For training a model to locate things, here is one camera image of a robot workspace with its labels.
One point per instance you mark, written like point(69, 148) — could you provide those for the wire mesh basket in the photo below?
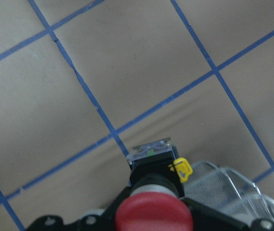
point(229, 192)

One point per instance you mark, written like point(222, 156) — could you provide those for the red emergency stop button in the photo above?
point(154, 202)

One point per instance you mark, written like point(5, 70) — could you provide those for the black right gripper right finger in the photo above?
point(223, 216)

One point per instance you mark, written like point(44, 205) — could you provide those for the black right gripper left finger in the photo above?
point(92, 221)

